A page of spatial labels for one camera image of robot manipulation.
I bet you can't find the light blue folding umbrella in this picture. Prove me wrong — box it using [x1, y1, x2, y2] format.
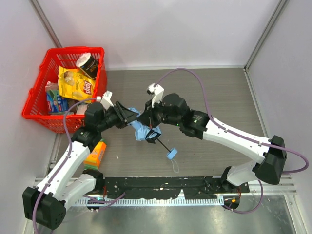
[129, 120, 179, 174]

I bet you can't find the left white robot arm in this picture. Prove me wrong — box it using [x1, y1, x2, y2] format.
[22, 102, 138, 234]

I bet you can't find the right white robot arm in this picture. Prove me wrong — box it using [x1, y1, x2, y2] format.
[138, 93, 287, 192]

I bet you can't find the white small box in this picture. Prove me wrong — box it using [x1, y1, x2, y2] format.
[76, 104, 88, 115]

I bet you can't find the brown snack package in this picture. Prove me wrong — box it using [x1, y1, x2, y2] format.
[67, 98, 78, 108]

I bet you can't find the orange yellow sponge box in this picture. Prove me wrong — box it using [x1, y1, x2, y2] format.
[83, 139, 107, 170]

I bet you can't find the yellow Lays chip bag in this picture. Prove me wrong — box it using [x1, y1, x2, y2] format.
[58, 66, 95, 101]

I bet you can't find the black cylindrical snack can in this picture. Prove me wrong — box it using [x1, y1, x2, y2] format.
[76, 52, 99, 79]

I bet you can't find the blue green sponge pack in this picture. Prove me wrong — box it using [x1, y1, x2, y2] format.
[45, 81, 69, 115]

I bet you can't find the red plastic shopping basket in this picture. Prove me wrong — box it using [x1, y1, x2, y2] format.
[22, 46, 107, 133]

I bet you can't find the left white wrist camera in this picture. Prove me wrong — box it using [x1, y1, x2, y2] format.
[96, 90, 113, 110]

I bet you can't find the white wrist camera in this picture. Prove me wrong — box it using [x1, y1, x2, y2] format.
[96, 90, 113, 110]
[147, 83, 164, 108]

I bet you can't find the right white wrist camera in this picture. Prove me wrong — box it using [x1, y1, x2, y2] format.
[147, 83, 164, 108]

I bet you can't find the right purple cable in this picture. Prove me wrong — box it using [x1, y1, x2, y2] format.
[156, 68, 310, 215]

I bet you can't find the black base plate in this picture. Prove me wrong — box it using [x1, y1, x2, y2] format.
[104, 176, 250, 200]

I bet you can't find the white slotted cable duct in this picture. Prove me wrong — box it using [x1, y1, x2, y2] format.
[73, 197, 224, 207]

